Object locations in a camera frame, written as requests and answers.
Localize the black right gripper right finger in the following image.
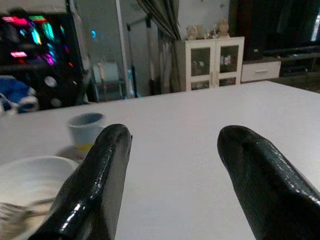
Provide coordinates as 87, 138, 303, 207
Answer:
216, 124, 320, 240

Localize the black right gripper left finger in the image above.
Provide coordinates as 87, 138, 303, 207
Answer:
27, 123, 133, 240

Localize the gold metal spoon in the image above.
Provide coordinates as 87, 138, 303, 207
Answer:
0, 197, 56, 226

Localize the small saucer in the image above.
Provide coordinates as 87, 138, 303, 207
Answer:
56, 144, 88, 163

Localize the pale blue cup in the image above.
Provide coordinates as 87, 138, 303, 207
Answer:
66, 112, 106, 153

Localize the white bowl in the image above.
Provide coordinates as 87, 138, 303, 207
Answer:
0, 156, 80, 240

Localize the wooden chair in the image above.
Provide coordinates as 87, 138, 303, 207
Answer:
96, 61, 126, 101

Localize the white drawer unit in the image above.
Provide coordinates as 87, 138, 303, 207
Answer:
241, 57, 282, 83

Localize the white glass door cabinet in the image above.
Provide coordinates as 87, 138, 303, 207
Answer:
174, 36, 245, 92

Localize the black computer case with lights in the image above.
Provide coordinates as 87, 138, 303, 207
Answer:
0, 9, 85, 110

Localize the tall pale figurine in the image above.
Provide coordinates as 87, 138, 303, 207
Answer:
216, 17, 231, 39

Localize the dark striped curtain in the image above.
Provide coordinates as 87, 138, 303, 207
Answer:
136, 0, 182, 95

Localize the small pale figurine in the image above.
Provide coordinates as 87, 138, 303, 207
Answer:
186, 24, 199, 41

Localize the blue bag with white strap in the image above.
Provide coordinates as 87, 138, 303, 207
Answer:
0, 74, 40, 115

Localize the black metal rack frame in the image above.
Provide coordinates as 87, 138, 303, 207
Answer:
126, 13, 155, 99

